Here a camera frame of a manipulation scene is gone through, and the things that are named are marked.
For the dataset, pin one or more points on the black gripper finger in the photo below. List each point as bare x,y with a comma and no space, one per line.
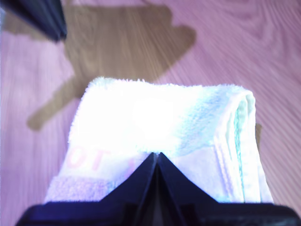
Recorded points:
40,16
178,186
136,186

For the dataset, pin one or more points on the pastel striped tea towel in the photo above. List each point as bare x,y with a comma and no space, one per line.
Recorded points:
152,117

